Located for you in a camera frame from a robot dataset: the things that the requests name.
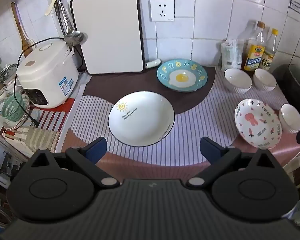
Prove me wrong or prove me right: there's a white salt bag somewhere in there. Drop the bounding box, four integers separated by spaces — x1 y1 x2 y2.
220 39 244 71

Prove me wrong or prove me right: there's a white peeler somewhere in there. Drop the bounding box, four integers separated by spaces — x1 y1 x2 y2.
45 0 64 16

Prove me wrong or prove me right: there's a yellow label cooking wine bottle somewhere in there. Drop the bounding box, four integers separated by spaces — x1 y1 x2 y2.
244 21 267 72

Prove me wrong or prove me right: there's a white plate with sun print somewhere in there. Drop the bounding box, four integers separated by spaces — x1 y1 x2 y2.
108 91 176 147

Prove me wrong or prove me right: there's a pink rabbit print plate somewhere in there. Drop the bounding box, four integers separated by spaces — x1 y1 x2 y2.
234 99 282 149

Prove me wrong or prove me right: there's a white rice cooker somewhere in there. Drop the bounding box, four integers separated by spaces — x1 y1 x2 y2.
16 39 79 109

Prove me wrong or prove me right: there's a steel ladle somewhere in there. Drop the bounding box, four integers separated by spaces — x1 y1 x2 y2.
54 0 87 46

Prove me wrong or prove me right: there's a white ribbed bowl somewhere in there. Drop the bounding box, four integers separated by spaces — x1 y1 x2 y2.
253 68 277 92
224 68 253 93
279 103 300 134

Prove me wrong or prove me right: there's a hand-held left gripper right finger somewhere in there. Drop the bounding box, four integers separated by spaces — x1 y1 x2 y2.
185 137 274 189

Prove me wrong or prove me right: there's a white knife handle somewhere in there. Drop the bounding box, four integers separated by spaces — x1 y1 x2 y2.
145 59 162 68

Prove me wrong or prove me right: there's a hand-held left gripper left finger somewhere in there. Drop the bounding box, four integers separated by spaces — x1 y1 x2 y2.
31 137 120 188

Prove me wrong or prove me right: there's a striped table mat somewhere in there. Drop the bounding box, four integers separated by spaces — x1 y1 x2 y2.
62 64 300 167

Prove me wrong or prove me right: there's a white cutting board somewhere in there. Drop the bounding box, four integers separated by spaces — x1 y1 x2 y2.
70 0 146 75

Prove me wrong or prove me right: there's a blue plate with egg print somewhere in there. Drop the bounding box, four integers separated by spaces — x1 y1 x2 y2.
157 59 208 93

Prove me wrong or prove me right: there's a clear plastic bottle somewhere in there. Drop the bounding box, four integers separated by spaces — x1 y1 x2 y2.
237 20 257 68

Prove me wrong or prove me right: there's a green plastic basket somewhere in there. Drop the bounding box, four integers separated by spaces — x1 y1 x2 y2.
1 92 32 128

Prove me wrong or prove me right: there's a small glass pot lid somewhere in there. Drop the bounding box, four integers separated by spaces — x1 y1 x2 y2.
0 64 18 85

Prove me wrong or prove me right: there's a white wall socket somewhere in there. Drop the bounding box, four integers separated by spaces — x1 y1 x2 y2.
150 0 175 22

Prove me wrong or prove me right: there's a red striped cloth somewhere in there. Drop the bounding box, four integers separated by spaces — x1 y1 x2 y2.
0 97 77 160

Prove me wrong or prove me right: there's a black wok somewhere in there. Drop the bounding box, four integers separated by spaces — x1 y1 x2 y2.
272 64 300 130

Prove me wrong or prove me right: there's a white vinegar bottle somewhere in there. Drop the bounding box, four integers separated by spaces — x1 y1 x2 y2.
261 28 278 72

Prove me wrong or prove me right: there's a wall sticker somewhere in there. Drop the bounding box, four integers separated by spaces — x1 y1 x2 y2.
289 0 300 16

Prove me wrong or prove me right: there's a wooden spatula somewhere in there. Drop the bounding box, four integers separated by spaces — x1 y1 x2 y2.
10 2 35 58

